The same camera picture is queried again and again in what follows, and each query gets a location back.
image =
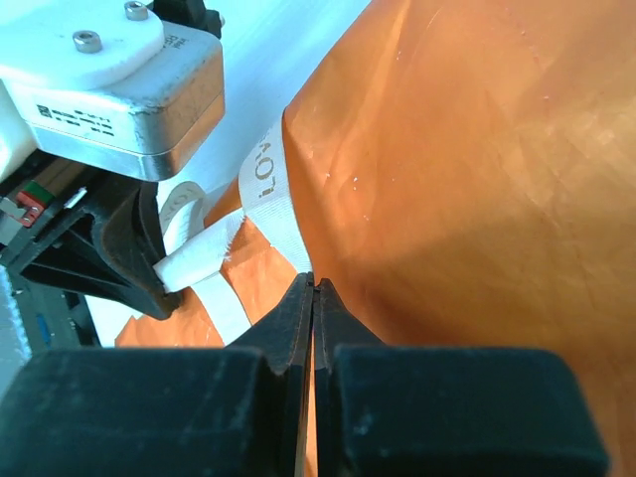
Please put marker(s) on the cream ribbon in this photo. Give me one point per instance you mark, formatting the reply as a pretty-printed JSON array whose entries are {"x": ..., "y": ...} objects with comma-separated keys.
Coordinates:
[{"x": 236, "y": 269}]

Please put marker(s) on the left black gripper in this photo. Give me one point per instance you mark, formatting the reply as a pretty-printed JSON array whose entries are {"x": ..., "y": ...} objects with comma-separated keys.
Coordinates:
[{"x": 63, "y": 228}]

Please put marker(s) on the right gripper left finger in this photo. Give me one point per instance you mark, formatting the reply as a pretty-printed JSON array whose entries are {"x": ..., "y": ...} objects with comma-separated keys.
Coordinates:
[{"x": 240, "y": 410}]

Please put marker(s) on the orange wrapping paper sheet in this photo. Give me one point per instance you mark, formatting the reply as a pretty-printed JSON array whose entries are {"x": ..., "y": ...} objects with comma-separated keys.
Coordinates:
[{"x": 463, "y": 172}]

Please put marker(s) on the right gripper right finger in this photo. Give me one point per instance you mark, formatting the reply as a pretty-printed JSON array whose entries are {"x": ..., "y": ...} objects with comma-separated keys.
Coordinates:
[{"x": 387, "y": 410}]

